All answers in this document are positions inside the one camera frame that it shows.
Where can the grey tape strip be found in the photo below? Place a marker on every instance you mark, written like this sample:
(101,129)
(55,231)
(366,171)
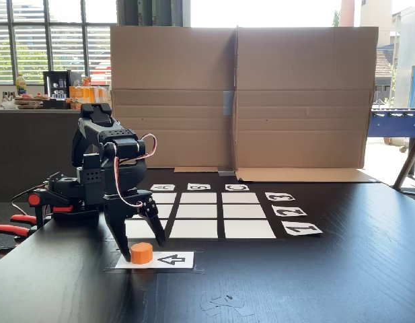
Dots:
(226,172)
(228,102)

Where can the blue foosball table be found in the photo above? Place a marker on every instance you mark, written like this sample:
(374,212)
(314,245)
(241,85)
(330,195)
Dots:
(395,124)

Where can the dark counter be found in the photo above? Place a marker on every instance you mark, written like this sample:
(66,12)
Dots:
(25,141)

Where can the clear tape scraps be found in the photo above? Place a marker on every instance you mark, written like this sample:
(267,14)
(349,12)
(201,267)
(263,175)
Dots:
(227,303)

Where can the paper sheet letter C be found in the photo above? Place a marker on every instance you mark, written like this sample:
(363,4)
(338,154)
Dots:
(237,187)

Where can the paper sheet letter A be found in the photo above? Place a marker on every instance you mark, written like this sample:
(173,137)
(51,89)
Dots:
(163,187)

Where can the paper sheet number 3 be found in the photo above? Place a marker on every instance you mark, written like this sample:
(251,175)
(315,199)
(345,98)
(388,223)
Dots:
(280,196)

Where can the paper sheet number 2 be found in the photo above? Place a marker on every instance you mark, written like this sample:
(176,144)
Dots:
(289,211)

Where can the round orange token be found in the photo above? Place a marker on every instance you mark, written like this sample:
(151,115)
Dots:
(142,254)

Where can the paper sheet number 1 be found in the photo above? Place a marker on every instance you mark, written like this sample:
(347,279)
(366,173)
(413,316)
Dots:
(301,228)

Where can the paper sheet letter B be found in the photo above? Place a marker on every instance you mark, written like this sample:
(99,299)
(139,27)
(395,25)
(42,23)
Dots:
(198,187)

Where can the brown cardboard panel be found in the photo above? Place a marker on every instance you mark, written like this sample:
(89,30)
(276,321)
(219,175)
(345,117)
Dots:
(180,67)
(304,84)

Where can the grey metal table leg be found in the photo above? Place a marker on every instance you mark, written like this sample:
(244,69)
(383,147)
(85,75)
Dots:
(407,161)

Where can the red black bar clamp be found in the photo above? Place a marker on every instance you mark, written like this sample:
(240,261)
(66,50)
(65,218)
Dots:
(8,230)
(34,199)

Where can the orange juice carton pack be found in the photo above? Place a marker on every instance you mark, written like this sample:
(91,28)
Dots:
(81,96)

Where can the yellow drink bottle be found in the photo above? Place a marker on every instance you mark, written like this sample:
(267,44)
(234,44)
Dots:
(21,85)

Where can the white nine-square grid sheet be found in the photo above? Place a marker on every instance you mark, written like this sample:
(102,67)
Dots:
(200,215)

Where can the wooden tray with food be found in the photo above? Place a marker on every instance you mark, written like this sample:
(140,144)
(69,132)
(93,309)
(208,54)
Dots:
(29,101)

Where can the white arrow paper sheet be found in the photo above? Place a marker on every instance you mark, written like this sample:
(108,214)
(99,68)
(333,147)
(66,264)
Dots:
(180,260)

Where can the black mini fridge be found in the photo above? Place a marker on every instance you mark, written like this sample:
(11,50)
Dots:
(49,84)

